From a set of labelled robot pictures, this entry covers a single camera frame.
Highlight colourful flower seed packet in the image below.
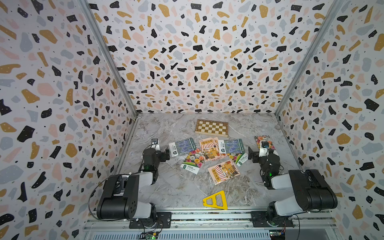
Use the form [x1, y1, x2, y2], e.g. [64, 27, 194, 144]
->
[227, 153, 248, 167]
[255, 135, 276, 150]
[181, 148, 206, 175]

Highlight lavender seed packet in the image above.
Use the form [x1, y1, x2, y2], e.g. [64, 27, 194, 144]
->
[169, 138, 197, 157]
[218, 139, 245, 154]

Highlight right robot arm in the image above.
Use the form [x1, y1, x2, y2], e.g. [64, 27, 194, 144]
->
[248, 142, 338, 227]

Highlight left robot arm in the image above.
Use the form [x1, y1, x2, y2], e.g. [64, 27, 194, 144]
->
[88, 145, 172, 230]

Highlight wooden chessboard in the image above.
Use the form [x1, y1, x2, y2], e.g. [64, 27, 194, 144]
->
[195, 119, 229, 137]

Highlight yellow triangular plastic tool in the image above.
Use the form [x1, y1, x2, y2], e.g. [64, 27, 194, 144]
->
[203, 191, 228, 210]

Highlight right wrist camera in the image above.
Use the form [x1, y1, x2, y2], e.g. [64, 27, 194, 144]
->
[259, 141, 270, 157]

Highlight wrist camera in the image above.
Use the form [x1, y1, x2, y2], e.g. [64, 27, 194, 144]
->
[259, 141, 270, 157]
[151, 139, 160, 151]

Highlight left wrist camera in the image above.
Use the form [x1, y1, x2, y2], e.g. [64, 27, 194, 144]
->
[151, 139, 160, 151]

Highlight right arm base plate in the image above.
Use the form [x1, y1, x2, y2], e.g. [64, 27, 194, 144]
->
[250, 211, 295, 228]

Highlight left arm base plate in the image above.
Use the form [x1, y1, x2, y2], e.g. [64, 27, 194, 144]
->
[129, 212, 172, 231]

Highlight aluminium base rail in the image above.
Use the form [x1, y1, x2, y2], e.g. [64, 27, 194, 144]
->
[83, 207, 343, 240]

